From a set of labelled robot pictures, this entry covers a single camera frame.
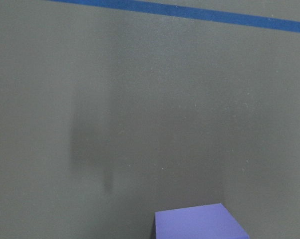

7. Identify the purple foam block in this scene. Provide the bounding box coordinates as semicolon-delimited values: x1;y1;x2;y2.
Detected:
155;203;249;239

